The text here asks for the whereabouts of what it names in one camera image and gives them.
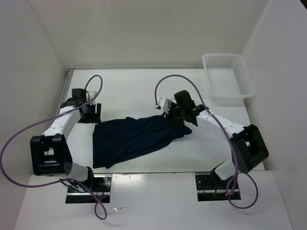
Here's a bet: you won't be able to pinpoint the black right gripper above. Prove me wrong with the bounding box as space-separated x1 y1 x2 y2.
161 99 186 126

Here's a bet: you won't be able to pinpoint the navy blue shorts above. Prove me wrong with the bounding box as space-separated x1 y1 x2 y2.
92 115 192 169

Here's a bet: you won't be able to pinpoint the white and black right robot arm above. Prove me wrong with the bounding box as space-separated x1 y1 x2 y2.
156 90 269 188

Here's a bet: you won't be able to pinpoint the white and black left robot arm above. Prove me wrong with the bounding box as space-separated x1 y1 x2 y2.
30 88 101 192

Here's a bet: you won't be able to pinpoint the white perforated plastic basket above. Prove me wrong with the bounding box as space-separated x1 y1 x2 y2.
202 53 256 102

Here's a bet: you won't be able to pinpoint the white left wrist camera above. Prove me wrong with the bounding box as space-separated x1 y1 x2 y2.
86 91 97 102

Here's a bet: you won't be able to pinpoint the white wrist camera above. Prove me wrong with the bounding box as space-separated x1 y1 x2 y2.
155 96 170 114
86 91 97 102

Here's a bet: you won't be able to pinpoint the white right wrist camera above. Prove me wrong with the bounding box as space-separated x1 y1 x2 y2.
155 96 170 114

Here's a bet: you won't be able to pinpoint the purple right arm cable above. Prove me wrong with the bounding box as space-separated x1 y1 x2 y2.
154 75 260 209

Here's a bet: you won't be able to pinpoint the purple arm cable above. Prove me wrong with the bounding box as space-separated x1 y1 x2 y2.
154 75 260 209
1 75 107 220

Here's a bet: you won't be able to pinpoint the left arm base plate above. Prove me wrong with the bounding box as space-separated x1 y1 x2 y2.
63 174 112 204

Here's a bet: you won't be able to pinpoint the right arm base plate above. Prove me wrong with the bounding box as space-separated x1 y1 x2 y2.
195 172 241 202

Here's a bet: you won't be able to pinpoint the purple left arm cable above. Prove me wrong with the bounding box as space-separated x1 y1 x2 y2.
1 75 107 220

